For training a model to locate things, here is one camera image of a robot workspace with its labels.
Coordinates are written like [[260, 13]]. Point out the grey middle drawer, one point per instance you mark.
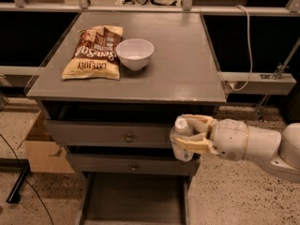
[[121, 164]]

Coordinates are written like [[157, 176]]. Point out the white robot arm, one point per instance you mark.
[[286, 163]]

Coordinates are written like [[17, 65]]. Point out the grey bottom drawer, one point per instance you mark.
[[134, 199]]

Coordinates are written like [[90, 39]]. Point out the round brass top knob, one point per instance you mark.
[[129, 138]]

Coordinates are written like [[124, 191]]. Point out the grey drawer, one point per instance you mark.
[[134, 199], [121, 164], [85, 133]]

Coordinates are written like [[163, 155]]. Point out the grey metal rail frame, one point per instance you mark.
[[256, 56]]

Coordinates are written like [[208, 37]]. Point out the brown yellow chips bag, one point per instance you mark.
[[95, 55]]

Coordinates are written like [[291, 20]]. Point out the cardboard box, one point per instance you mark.
[[43, 153]]

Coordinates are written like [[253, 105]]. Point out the round brass knob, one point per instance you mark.
[[133, 168], [129, 138]]

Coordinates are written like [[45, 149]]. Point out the round brass middle knob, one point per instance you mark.
[[133, 168]]

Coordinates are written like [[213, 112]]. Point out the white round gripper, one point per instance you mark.
[[230, 138]]

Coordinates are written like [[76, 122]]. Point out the grey top drawer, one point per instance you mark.
[[85, 133]]

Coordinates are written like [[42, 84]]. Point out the clear plastic water bottle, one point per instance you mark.
[[181, 127]]

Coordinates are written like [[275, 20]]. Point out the black metal floor bar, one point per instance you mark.
[[14, 195]]

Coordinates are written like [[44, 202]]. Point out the white bowl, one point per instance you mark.
[[135, 53]]

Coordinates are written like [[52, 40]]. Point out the grey drawer cabinet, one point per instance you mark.
[[175, 36]]

